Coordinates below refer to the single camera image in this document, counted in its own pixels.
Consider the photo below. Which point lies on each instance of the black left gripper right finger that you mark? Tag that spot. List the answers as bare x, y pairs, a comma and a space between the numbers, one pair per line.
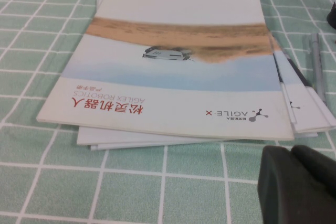
317, 166

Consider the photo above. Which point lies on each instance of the grey pen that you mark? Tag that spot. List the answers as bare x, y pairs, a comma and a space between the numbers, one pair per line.
316, 64

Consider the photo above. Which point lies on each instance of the black mesh pen holder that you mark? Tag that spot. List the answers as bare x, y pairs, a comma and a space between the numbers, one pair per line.
333, 16

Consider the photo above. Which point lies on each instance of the brochure with black band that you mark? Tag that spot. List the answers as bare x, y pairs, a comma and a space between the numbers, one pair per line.
315, 113

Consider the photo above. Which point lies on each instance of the brochure with desert photo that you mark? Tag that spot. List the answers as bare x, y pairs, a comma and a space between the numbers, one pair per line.
170, 77

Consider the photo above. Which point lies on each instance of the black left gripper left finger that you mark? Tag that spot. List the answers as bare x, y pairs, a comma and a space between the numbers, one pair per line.
283, 195

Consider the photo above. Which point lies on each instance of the white brochure with small logo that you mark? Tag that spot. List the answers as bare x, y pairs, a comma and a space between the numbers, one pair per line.
292, 113

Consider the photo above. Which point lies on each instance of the green checked tablecloth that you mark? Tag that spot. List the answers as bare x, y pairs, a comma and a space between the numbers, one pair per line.
78, 182

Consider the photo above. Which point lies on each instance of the plain white brochure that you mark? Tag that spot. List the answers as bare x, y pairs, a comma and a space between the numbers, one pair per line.
118, 136

